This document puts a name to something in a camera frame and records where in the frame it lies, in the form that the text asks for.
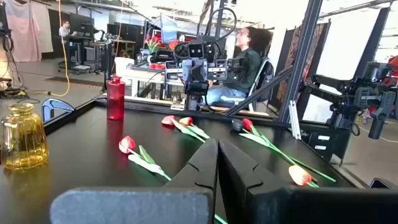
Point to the grey aluminium frame post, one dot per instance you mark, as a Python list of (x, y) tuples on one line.
[(303, 56)]

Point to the red artificial tulip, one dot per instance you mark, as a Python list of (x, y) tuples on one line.
[(247, 124), (168, 120), (127, 144)]

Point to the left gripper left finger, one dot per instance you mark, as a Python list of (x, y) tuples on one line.
[(199, 174)]

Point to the black diagonal frame strut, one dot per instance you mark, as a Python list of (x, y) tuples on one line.
[(258, 91)]

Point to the black control box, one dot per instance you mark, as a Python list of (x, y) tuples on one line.
[(339, 146)]

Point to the person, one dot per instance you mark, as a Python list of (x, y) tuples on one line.
[(248, 65), (64, 29)]

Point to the pink hanging cloth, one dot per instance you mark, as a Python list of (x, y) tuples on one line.
[(23, 31)]

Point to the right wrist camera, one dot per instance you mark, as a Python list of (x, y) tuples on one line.
[(196, 50)]

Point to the brown patterned fabric panel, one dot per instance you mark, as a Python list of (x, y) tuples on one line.
[(317, 43)]

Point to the beige hanging cloth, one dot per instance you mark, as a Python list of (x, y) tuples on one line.
[(45, 31)]

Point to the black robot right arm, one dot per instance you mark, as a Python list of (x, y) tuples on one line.
[(193, 102)]

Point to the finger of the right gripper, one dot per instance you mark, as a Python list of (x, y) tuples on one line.
[(189, 74), (202, 74)]

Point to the black workstation desk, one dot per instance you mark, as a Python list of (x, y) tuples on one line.
[(74, 46)]

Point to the background tulip bunch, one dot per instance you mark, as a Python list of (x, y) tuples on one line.
[(152, 45)]

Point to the white metal bracket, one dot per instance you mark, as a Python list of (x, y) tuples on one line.
[(294, 119)]

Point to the black panel frame post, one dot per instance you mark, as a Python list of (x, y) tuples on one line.
[(373, 40)]

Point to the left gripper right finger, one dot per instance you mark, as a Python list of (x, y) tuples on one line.
[(248, 193)]

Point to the white work table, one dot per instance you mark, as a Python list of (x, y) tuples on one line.
[(141, 76)]

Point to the yellow glass vase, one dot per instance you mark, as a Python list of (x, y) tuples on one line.
[(23, 140)]

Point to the red ribbed glass vase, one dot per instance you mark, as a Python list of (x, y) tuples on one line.
[(115, 99)]

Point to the orange artificial tulip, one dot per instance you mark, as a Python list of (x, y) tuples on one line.
[(299, 175), (186, 121)]

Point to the office chair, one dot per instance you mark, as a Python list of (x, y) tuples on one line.
[(264, 77)]

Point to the computer monitor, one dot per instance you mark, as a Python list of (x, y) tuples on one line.
[(168, 29)]

